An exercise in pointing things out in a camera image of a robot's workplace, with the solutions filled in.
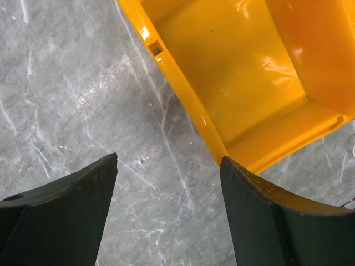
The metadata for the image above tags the yellow plastic bin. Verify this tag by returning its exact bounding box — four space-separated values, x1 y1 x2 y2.
119 1 354 173

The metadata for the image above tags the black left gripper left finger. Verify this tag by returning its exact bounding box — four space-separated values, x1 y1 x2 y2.
1 153 118 265

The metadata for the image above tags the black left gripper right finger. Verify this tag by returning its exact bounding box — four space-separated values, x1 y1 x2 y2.
220 157 354 265

